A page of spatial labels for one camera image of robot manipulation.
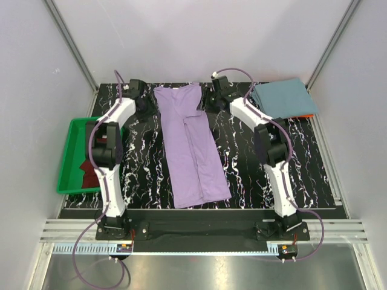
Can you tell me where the left aluminium frame post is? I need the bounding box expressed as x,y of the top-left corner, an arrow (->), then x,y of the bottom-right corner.
42,0 -> 99,93

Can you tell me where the purple t shirt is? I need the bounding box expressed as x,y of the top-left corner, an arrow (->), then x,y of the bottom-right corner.
154,83 -> 232,208

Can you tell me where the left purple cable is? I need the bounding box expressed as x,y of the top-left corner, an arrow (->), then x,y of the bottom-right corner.
71,69 -> 132,288

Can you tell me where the right aluminium frame post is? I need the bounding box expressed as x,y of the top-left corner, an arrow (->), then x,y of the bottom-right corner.
305,0 -> 362,91

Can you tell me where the white slotted cable duct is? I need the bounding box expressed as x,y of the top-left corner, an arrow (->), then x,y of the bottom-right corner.
53,242 -> 279,256

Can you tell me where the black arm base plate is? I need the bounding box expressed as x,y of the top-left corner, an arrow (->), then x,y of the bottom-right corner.
96,209 -> 310,248

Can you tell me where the purple cable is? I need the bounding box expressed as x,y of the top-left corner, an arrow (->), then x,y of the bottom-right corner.
213,68 -> 325,262
71,69 -> 132,288

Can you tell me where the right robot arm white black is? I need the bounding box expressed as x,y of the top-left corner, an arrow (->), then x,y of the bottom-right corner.
198,75 -> 302,240

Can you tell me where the dark red t shirt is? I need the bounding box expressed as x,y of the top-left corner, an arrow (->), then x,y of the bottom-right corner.
79,160 -> 100,189

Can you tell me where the aluminium frame post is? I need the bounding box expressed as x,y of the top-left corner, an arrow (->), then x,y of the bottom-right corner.
305,0 -> 362,91
42,0 -> 99,93

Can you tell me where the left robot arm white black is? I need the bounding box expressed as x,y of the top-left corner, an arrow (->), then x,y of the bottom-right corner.
85,79 -> 157,239

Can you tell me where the green plastic bin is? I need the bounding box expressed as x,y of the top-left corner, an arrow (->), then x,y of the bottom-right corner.
56,116 -> 125,195

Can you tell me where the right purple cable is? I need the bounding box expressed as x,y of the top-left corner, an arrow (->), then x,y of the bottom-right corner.
213,68 -> 325,262

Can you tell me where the folded blue-grey t shirt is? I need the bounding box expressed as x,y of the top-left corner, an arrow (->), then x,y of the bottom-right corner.
252,78 -> 318,118

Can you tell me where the folded orange t shirt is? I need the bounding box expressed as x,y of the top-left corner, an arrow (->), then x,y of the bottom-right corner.
294,114 -> 314,118

